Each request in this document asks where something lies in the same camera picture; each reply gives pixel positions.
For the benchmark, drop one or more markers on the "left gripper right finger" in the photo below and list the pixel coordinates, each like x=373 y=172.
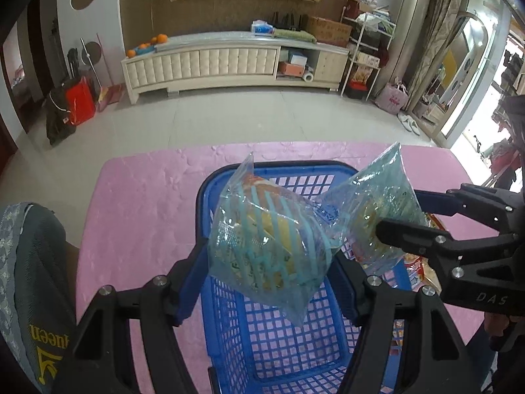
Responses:
x=433 y=356

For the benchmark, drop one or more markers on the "tissue pack on cabinet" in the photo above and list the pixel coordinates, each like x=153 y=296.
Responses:
x=261 y=28

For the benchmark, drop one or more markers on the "cardboard box on cabinet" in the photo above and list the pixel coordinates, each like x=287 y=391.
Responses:
x=328 y=31

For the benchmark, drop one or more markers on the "pink tote bag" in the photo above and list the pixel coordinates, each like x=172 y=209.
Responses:
x=393 y=98

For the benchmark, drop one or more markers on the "cream TV cabinet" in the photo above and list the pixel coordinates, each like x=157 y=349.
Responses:
x=233 y=59

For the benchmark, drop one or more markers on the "oranges on cabinet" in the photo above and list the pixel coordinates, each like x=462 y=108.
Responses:
x=146 y=48

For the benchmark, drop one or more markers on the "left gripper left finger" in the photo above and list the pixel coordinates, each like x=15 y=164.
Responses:
x=121 y=329

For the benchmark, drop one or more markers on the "right hand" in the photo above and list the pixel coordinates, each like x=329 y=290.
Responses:
x=495 y=324

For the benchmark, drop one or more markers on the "black bag on floor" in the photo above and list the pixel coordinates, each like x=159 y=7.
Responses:
x=57 y=117

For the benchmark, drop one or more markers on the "teal striped bread bag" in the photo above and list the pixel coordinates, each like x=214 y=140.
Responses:
x=269 y=243

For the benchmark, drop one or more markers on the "white slippers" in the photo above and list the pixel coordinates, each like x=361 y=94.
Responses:
x=408 y=123

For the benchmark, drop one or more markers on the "pink quilted table cover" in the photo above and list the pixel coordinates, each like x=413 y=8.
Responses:
x=141 y=218

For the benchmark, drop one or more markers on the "white metal shelf rack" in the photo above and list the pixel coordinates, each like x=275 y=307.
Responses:
x=372 y=33

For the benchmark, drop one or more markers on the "red shopping bag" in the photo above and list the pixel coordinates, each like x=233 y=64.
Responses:
x=81 y=102

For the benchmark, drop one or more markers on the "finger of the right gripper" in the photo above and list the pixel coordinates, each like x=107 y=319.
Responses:
x=497 y=208
x=498 y=254

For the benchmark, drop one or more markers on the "blue plastic basket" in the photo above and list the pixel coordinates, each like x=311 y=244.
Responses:
x=253 y=348

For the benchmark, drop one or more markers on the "clear teal snack bag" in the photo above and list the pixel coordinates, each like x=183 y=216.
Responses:
x=354 y=208

